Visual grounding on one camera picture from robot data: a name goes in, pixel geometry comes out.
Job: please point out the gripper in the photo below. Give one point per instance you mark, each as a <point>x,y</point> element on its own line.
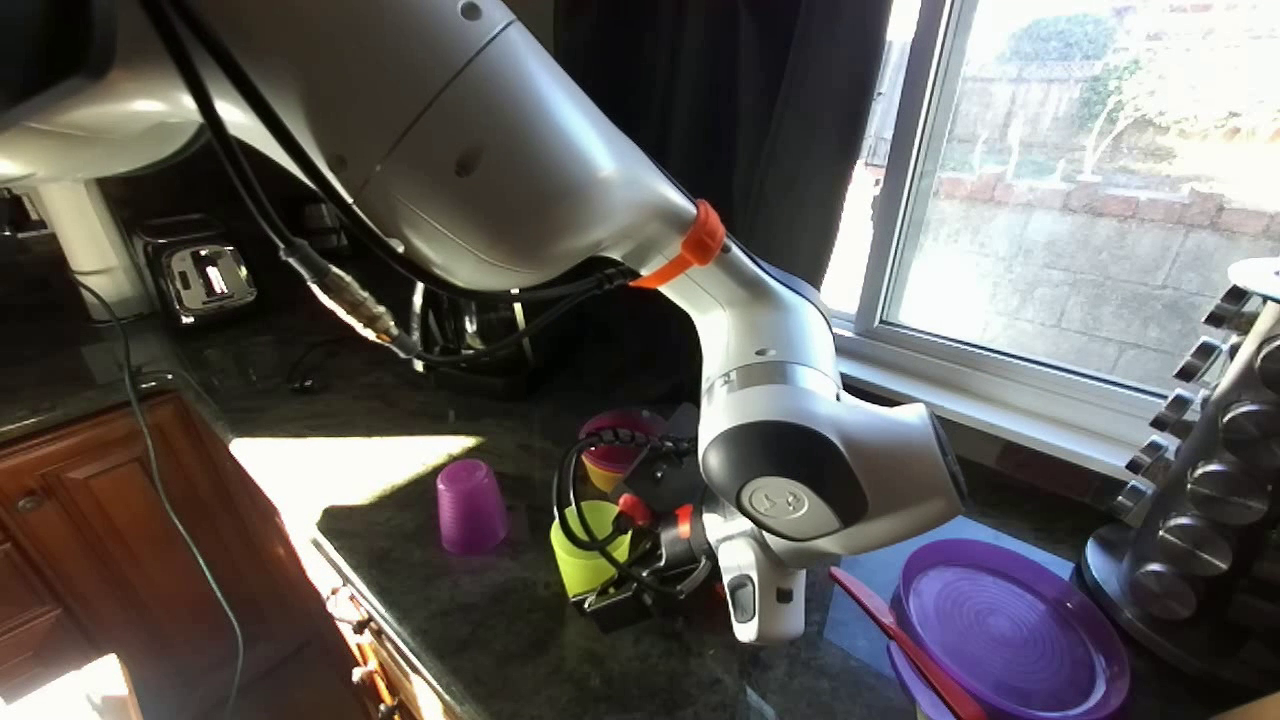
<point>672,480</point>

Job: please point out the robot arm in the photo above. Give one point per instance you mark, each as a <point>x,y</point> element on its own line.
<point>480,150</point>

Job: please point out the green plastic cup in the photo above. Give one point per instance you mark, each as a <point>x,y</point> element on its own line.
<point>580,570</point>

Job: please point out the purple plastic cup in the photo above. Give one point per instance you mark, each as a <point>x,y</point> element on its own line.
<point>470,510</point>

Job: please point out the stack of plastic cups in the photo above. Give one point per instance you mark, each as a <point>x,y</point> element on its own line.
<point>612,458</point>

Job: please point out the black coffee maker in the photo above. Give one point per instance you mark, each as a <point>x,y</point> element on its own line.
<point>480,350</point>

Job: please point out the red plastic utensil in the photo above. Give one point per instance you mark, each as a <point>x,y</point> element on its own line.
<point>900,635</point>

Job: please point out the purple plastic plate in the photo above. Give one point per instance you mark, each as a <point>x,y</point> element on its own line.
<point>1010,630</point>

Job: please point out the dark curtain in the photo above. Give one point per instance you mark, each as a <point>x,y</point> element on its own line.
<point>740,110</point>

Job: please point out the window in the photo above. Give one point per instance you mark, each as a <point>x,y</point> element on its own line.
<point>1080,180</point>

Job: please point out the chrome toaster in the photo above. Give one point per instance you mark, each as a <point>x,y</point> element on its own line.
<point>205,275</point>

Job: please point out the steel spice rack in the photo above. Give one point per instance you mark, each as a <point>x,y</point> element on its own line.
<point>1200,500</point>

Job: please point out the wooden cabinet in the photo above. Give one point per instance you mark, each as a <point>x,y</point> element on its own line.
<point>130,540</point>

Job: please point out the white paper towel roll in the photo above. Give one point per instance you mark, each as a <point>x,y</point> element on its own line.
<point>85,245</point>

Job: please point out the cabinet knob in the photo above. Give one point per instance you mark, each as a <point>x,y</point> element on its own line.
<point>28,503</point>

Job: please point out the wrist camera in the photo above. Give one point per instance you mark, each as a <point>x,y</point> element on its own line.
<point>640,603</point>

